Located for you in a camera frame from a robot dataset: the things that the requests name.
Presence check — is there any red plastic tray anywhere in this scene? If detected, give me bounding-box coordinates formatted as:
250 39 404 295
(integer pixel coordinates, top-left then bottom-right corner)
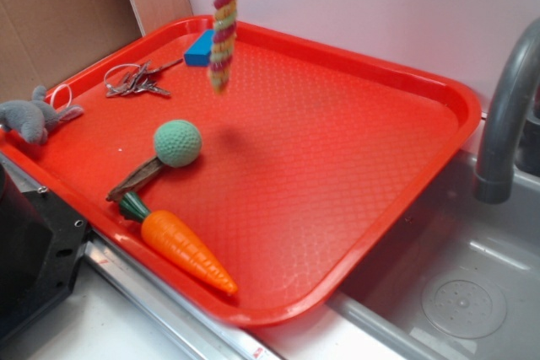
1 16 481 328

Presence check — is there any grey toy sink basin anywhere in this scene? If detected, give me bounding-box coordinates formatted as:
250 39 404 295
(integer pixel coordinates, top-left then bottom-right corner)
252 113 540 360

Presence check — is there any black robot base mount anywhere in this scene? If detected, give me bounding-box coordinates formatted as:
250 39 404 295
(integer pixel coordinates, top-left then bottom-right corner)
1 167 89 345

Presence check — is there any grey plush bunny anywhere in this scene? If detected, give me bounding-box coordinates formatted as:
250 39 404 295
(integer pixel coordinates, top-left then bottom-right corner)
1 85 84 145

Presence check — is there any blue rectangular block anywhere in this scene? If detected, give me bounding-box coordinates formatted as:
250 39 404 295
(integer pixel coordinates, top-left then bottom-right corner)
184 30 214 67

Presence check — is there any bunch of metal keys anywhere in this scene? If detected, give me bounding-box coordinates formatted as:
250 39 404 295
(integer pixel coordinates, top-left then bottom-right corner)
103 58 184 98

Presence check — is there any brown cardboard panel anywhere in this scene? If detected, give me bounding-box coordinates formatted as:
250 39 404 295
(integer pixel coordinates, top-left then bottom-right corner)
1 0 192 101

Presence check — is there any grey toy faucet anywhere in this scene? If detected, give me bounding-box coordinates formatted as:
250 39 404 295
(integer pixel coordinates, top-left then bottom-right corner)
473 19 539 204

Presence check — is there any green dimpled ball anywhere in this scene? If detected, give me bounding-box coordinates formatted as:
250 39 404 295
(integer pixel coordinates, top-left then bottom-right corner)
154 120 203 168

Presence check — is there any aluminium rail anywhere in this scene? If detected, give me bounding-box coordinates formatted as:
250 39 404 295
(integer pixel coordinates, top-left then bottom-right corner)
0 153 288 360

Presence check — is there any orange plastic toy carrot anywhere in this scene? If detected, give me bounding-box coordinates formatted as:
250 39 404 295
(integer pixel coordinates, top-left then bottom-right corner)
119 191 238 295

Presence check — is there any multicolored twisted rope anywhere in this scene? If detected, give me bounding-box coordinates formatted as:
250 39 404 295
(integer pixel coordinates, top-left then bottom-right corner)
207 0 240 95

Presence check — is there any brown wood bark piece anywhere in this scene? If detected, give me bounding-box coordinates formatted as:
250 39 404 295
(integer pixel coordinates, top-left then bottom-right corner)
105 156 166 202

